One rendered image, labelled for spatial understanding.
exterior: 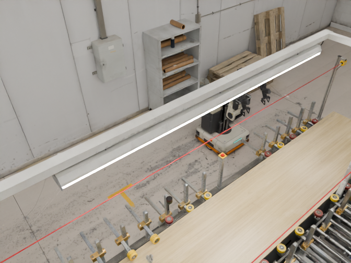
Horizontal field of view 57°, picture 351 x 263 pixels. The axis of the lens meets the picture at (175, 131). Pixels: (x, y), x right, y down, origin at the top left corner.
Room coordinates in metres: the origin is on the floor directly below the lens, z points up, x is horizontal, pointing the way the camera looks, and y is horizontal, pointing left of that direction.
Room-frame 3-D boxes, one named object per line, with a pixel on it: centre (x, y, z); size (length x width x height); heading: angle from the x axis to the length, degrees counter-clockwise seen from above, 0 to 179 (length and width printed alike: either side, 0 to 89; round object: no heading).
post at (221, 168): (2.45, -0.50, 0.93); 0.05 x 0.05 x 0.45; 38
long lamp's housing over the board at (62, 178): (1.88, -0.31, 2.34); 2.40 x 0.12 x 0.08; 128
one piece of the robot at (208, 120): (4.11, -0.72, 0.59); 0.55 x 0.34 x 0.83; 128
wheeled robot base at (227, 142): (4.04, -0.77, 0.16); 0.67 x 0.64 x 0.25; 38
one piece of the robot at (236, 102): (3.81, -0.95, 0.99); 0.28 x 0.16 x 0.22; 128
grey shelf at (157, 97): (5.11, 0.02, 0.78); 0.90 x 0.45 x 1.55; 128
